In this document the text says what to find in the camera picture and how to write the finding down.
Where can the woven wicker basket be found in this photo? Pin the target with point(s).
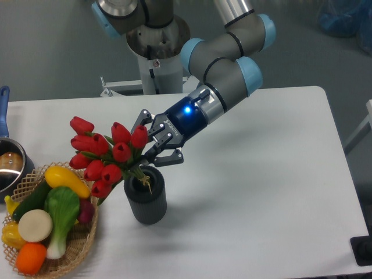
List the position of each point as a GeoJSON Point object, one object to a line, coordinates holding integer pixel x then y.
{"type": "Point", "coordinates": [79, 239]}

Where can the yellow squash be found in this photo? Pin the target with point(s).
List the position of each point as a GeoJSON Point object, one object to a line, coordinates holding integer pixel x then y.
{"type": "Point", "coordinates": [57, 176]}

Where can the red tulip bouquet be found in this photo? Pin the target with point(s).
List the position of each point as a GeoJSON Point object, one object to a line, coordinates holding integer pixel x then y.
{"type": "Point", "coordinates": [107, 161]}

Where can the blue plastic bag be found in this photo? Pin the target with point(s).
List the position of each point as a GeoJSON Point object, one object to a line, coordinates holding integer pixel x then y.
{"type": "Point", "coordinates": [347, 19]}

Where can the yellow bell pepper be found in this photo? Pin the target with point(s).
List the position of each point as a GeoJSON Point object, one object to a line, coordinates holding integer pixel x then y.
{"type": "Point", "coordinates": [11, 236]}

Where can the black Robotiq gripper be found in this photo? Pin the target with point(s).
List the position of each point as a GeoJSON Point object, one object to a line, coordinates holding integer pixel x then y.
{"type": "Point", "coordinates": [171, 129]}

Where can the black box at edge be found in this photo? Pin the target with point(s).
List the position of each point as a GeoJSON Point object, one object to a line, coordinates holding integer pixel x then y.
{"type": "Point", "coordinates": [361, 247]}

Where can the white frame at right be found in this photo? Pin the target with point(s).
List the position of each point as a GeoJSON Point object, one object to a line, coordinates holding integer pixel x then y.
{"type": "Point", "coordinates": [360, 131]}

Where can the green cucumber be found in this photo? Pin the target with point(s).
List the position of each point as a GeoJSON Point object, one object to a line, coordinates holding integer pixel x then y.
{"type": "Point", "coordinates": [33, 201]}

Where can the red radish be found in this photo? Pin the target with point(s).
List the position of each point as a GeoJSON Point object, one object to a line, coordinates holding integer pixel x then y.
{"type": "Point", "coordinates": [86, 213]}

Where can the green bok choy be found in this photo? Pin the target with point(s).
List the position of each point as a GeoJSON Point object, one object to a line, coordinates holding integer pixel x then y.
{"type": "Point", "coordinates": [63, 205]}

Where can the orange fruit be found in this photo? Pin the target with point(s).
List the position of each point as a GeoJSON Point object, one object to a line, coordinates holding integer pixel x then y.
{"type": "Point", "coordinates": [30, 258]}

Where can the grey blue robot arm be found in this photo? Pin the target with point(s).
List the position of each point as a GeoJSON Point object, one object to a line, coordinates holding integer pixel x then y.
{"type": "Point", "coordinates": [226, 73]}

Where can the dark grey ribbed vase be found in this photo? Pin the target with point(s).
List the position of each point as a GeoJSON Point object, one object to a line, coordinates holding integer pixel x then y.
{"type": "Point", "coordinates": [148, 206]}

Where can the beige round bun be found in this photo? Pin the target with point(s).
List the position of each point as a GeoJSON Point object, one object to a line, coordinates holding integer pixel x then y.
{"type": "Point", "coordinates": [35, 225]}

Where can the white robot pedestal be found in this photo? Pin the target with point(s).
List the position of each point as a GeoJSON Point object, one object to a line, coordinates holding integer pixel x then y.
{"type": "Point", "coordinates": [159, 61]}

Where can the blue handled saucepan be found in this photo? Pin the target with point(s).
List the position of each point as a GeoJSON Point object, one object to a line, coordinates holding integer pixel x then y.
{"type": "Point", "coordinates": [15, 163]}

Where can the yellow banana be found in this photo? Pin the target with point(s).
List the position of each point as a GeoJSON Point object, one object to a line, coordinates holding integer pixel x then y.
{"type": "Point", "coordinates": [11, 205]}

